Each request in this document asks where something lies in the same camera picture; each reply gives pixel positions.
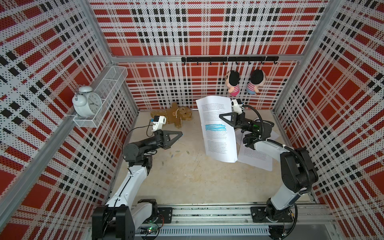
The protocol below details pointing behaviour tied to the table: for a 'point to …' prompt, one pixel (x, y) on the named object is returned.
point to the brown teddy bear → (175, 115)
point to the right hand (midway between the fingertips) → (222, 117)
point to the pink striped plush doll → (232, 79)
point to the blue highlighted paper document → (219, 134)
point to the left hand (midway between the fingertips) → (183, 135)
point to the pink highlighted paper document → (249, 155)
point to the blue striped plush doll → (258, 78)
